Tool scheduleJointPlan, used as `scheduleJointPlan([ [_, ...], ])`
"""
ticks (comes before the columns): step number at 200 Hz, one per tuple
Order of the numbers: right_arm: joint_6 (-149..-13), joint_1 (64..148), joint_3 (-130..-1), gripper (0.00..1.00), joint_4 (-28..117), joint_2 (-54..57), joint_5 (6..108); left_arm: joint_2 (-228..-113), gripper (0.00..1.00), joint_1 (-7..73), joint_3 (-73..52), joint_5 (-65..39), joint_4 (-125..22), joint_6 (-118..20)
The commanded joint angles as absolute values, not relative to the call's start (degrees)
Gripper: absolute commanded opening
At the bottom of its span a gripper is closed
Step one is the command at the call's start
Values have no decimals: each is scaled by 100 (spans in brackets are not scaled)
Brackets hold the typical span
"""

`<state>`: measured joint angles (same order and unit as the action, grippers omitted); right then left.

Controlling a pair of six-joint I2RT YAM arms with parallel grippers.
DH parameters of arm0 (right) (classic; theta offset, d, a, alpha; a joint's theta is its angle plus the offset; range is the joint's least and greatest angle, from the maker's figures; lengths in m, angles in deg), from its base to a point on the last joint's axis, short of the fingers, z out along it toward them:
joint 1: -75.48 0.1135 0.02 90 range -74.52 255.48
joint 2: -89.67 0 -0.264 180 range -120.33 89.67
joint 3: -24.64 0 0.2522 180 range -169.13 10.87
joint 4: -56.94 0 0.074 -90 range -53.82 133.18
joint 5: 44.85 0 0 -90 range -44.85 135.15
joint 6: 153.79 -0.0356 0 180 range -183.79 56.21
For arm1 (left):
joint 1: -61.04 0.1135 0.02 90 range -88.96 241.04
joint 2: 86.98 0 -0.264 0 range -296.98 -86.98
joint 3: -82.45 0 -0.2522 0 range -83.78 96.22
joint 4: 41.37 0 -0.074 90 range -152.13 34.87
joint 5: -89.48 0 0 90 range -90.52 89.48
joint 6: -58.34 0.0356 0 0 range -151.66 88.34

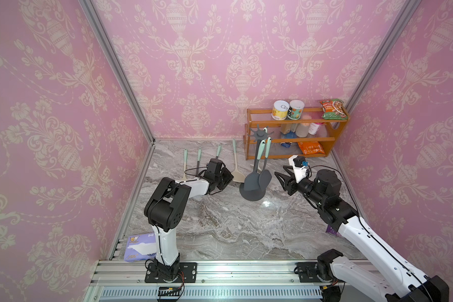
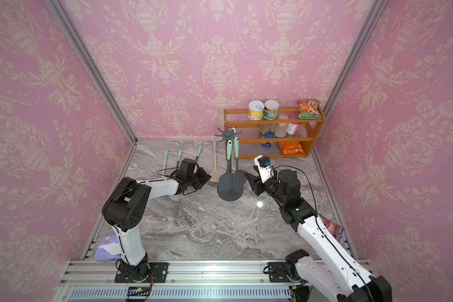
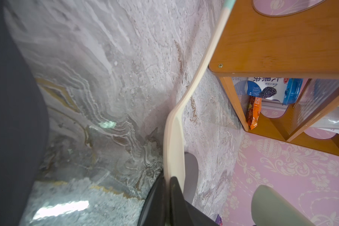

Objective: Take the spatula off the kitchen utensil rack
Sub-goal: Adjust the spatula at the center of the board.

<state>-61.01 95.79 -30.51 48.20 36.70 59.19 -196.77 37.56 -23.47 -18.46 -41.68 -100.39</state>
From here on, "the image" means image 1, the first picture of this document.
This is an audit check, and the beige long-handled spatula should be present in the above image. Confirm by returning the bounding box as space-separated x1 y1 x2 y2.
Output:
232 139 246 183

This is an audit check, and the mint grey ladle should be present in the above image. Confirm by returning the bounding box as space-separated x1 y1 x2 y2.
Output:
259 137 272 191

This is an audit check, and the purple Foxs candy bag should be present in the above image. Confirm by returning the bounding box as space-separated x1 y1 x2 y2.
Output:
325 225 342 237

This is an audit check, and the wooden three-tier shelf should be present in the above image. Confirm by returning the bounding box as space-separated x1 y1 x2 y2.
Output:
244 107 350 160

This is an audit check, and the purple tissue box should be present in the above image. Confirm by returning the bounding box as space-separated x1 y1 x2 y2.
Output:
124 233 157 262

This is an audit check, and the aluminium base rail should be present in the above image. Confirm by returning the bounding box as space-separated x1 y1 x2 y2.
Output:
82 259 401 302

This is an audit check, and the mint grey slotted turner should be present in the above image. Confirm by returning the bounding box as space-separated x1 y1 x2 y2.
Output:
195 147 202 177

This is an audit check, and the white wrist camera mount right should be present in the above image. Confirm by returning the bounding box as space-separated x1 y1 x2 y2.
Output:
288 156 312 183

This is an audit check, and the grey utensil rack stand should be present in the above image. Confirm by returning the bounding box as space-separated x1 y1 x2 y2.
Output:
239 127 272 201

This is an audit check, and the green label can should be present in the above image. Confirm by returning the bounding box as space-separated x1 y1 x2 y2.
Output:
288 99 305 120

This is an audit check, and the pink lid white jar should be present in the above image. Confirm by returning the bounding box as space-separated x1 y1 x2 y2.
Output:
295 114 312 138

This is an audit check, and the red green snack bag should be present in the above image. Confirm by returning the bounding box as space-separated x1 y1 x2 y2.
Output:
319 98 348 120

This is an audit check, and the yellow pineapple can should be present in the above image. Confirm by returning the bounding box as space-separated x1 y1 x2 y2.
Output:
271 100 290 120

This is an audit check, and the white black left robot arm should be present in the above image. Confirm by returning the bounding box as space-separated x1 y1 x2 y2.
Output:
144 158 233 283

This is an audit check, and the mint beige scraper spatula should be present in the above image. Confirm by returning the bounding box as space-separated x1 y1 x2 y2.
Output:
181 148 187 181

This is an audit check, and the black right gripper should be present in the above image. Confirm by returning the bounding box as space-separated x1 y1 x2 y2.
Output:
276 165 328 210

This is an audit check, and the mint grey solid spatula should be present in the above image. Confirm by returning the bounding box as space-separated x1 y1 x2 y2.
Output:
244 140 266 191

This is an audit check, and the white pink bottle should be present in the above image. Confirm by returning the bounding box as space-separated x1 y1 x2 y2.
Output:
308 123 322 137

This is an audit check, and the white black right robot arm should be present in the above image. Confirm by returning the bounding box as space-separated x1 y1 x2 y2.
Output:
274 166 450 301

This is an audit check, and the orange snack bag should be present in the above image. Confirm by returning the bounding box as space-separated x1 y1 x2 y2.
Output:
298 141 325 156

